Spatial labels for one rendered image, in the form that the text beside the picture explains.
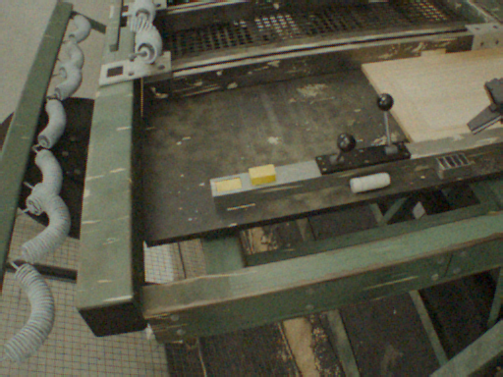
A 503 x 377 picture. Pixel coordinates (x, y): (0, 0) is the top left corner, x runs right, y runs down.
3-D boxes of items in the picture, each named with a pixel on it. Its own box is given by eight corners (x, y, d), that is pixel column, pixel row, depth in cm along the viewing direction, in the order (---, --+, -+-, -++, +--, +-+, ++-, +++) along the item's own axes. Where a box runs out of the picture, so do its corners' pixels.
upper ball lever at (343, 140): (346, 169, 100) (361, 146, 87) (329, 173, 100) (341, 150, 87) (342, 152, 101) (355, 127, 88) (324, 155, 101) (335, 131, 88)
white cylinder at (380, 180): (354, 195, 99) (389, 188, 99) (355, 186, 97) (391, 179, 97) (349, 186, 101) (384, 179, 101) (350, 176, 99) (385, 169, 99)
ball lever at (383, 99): (402, 156, 99) (395, 91, 95) (385, 159, 98) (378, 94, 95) (395, 152, 102) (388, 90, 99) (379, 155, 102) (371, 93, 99)
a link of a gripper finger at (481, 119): (465, 124, 82) (493, 104, 80) (474, 134, 80) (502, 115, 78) (463, 119, 81) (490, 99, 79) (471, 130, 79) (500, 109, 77)
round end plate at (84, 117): (210, 251, 164) (-32, 205, 131) (204, 262, 167) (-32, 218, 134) (190, 115, 220) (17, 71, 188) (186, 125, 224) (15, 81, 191)
